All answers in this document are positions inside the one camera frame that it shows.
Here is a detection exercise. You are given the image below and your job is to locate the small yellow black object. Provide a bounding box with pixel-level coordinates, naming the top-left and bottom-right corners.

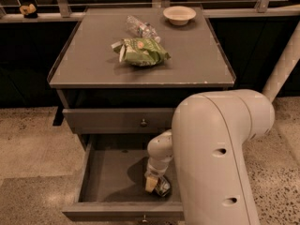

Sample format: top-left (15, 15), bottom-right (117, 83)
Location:
top-left (19, 4), bottom-right (38, 19)

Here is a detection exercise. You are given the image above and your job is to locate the round middle drawer knob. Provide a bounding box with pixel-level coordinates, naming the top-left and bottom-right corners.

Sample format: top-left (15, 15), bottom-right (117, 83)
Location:
top-left (141, 215), bottom-right (149, 224)

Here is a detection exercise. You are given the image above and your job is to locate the green chip bag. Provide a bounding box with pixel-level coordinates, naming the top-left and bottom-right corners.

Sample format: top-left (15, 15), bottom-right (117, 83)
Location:
top-left (112, 37), bottom-right (171, 67)

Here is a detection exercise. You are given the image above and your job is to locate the metal railing frame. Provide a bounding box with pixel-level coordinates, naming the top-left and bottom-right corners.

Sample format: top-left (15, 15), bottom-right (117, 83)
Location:
top-left (0, 0), bottom-right (300, 24)

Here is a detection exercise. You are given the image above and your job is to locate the clear plastic water bottle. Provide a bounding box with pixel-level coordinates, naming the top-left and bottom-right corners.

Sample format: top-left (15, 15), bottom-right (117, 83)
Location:
top-left (126, 15), bottom-right (161, 43)

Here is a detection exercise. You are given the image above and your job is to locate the grey top drawer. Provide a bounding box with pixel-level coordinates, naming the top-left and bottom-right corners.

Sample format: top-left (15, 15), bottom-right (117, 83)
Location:
top-left (63, 108), bottom-right (173, 134)

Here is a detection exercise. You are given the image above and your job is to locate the green 7up can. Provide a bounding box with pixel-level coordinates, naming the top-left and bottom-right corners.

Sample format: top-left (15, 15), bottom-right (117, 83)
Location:
top-left (155, 176), bottom-right (172, 197)

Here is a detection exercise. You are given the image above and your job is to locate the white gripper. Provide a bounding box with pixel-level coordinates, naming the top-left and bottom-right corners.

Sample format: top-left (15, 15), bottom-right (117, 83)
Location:
top-left (144, 163), bottom-right (168, 193)

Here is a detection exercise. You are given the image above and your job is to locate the open grey middle drawer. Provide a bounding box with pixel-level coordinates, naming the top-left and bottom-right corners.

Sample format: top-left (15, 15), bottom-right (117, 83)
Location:
top-left (63, 134), bottom-right (184, 224)

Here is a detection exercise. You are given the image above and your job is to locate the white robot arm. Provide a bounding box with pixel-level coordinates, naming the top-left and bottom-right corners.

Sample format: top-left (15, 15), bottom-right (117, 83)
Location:
top-left (145, 23), bottom-right (300, 225)

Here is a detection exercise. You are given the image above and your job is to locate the round drawer knob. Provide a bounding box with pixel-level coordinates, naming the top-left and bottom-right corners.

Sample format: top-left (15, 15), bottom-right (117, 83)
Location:
top-left (140, 119), bottom-right (148, 128)
top-left (141, 215), bottom-right (149, 224)

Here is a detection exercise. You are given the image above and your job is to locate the white paper bowl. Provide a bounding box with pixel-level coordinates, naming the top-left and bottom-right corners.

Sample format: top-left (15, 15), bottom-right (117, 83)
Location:
top-left (163, 6), bottom-right (196, 26)

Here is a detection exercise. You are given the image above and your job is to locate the grey drawer cabinet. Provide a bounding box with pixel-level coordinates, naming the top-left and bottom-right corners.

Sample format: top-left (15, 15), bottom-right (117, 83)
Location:
top-left (46, 6), bottom-right (236, 152)

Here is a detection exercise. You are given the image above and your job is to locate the round top drawer knob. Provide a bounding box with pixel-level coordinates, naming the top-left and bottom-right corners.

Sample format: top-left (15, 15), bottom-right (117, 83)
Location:
top-left (140, 119), bottom-right (148, 128)

